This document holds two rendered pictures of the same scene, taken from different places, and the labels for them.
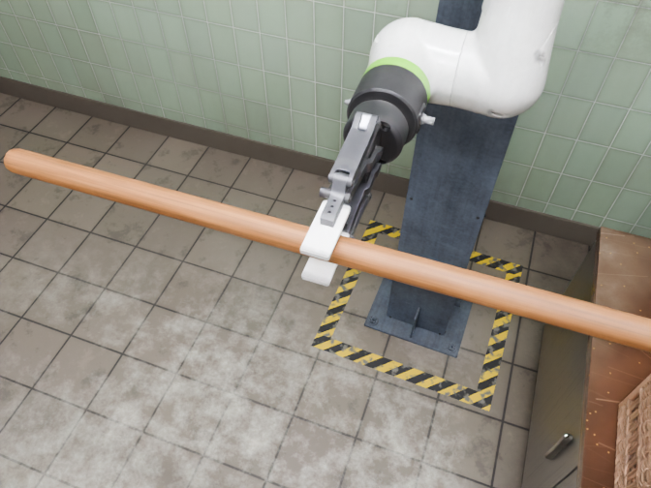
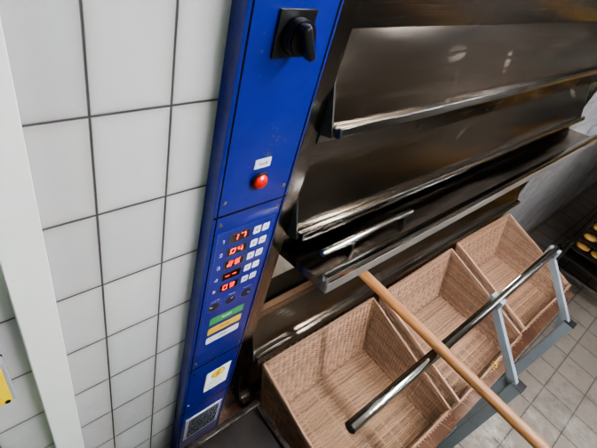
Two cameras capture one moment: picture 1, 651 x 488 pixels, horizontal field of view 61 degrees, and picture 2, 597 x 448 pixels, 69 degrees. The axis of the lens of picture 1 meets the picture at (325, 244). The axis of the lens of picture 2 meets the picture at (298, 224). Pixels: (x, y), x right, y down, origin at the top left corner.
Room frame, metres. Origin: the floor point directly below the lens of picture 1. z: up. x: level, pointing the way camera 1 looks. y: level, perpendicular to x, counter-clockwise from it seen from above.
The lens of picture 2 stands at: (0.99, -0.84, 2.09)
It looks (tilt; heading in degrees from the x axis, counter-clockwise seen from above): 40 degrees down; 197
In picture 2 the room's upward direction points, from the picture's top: 19 degrees clockwise
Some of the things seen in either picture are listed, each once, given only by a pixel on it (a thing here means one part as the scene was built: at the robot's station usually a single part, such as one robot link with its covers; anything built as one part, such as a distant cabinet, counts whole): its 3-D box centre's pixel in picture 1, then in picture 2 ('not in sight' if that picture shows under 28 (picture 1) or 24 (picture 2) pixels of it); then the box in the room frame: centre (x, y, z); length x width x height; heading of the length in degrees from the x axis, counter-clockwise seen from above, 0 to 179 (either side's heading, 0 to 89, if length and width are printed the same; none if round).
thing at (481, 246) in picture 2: not in sight; (508, 274); (-1.03, -0.30, 0.72); 0.56 x 0.49 x 0.28; 159
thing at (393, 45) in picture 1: (411, 67); not in sight; (0.67, -0.12, 1.20); 0.14 x 0.13 x 0.11; 160
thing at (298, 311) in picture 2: not in sight; (426, 237); (-0.53, -0.76, 1.02); 1.79 x 0.11 x 0.19; 160
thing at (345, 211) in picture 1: (325, 228); not in sight; (0.36, 0.00, 1.22); 0.07 x 0.03 x 0.01; 160
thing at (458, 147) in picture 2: not in sight; (495, 129); (-0.53, -0.76, 1.54); 1.79 x 0.11 x 0.19; 160
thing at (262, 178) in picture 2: not in sight; (262, 175); (0.47, -1.08, 1.67); 0.03 x 0.02 x 0.06; 160
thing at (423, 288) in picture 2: not in sight; (447, 324); (-0.46, -0.50, 0.72); 0.56 x 0.49 x 0.28; 160
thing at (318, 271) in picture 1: (325, 256); not in sight; (0.36, 0.00, 1.17); 0.07 x 0.03 x 0.01; 160
